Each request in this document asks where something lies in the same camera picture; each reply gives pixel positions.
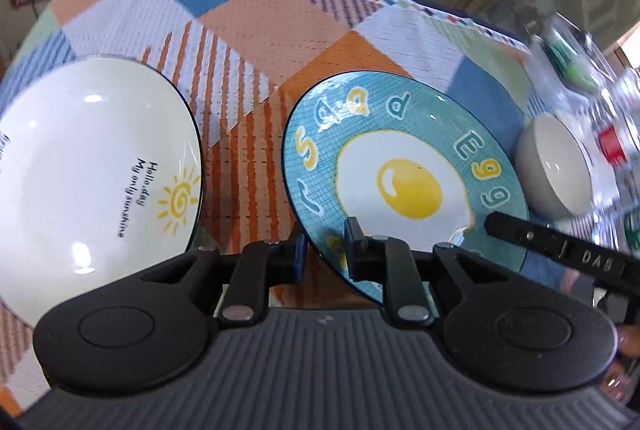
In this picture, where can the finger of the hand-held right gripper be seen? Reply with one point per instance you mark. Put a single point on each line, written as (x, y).
(550, 245)

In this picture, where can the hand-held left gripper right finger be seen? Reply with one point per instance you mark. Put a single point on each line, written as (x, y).
(353, 255)

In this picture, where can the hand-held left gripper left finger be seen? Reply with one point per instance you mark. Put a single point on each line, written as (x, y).
(300, 257)

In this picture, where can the teal plate with egg print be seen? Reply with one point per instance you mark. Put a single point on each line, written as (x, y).
(400, 190)

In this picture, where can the white ceramic bowl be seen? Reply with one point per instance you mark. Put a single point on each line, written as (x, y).
(550, 160)

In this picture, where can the white plate with sun print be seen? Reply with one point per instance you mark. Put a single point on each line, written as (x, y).
(75, 160)

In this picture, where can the white tissue pack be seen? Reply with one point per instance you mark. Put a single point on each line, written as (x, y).
(602, 182)

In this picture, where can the green label water bottle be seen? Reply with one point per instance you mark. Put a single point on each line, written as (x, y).
(632, 230)

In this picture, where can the red label water bottle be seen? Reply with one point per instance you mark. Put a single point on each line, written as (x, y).
(610, 145)

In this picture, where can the green packets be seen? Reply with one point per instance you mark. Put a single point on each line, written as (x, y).
(570, 62)

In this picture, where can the grey plastic basket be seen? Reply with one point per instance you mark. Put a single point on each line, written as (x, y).
(575, 60)

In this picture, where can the patchwork tablecloth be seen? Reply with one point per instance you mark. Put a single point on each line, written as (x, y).
(250, 35)

